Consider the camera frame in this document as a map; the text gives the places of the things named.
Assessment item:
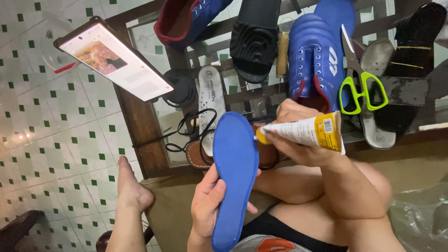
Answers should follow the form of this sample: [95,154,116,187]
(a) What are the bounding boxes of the person's right hand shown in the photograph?
[258,99,345,169]

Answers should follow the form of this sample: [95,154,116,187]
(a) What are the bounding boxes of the person's left hand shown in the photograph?
[188,164,262,243]

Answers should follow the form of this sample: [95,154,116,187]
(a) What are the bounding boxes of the white and yellow glue tube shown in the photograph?
[254,111,346,155]

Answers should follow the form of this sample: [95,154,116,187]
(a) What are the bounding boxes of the blue shoe insole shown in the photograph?
[211,111,260,252]

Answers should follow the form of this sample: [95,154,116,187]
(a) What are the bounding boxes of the brown leather sandal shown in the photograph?
[185,122,280,171]

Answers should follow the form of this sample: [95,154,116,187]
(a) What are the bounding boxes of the person's right leg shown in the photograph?
[251,160,393,247]

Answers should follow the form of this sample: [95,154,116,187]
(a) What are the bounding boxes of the person's leg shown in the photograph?
[251,160,393,247]
[105,156,155,252]

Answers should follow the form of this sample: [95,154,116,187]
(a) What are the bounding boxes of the brown floor mat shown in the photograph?
[140,138,448,252]

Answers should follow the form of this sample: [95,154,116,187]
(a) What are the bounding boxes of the person's left leg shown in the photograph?
[105,156,155,252]

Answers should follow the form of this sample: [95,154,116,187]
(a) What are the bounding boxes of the black shorts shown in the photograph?
[231,209,349,252]

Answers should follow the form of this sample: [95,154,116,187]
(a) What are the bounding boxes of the black shoelace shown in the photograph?
[132,108,218,154]

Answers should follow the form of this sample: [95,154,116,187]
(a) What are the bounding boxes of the brown thread spool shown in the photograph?
[276,31,290,78]

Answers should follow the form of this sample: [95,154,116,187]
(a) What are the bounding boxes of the blue shoe with red lining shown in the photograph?
[154,0,234,52]
[288,0,357,114]

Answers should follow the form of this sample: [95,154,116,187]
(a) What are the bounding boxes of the wooden framed glass table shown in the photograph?
[105,0,448,180]

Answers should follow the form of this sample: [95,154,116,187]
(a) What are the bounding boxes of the white perforated insole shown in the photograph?
[198,65,227,158]

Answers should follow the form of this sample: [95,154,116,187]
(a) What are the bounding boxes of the black ribbed slide sandal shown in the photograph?
[229,0,283,84]

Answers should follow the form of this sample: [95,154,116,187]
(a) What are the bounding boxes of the black round phone stand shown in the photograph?
[162,69,199,108]

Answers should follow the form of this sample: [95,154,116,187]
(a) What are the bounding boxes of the grey perforated insole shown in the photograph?
[359,38,397,150]

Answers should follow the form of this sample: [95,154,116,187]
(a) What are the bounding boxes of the worn black flat strip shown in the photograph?
[377,77,432,106]

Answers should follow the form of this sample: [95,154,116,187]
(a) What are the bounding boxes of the cream flat stick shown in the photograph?
[418,122,448,132]

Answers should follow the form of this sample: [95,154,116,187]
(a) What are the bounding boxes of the clear plastic bag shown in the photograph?
[388,182,448,252]

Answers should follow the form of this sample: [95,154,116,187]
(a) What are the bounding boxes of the black sandal with yellow stitches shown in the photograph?
[372,2,448,138]

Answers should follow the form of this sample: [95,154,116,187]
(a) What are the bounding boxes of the black smartphone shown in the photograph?
[53,16,175,103]

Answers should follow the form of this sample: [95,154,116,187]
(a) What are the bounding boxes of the dark wooden furniture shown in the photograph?
[0,210,41,252]

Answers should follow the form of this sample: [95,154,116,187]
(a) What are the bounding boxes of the clear glass bowl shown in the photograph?
[39,16,84,74]

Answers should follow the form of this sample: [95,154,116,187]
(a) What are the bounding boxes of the green handled scissors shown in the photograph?
[338,24,389,115]

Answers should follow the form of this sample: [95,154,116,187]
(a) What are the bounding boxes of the red plastic handle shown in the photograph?
[54,62,77,74]

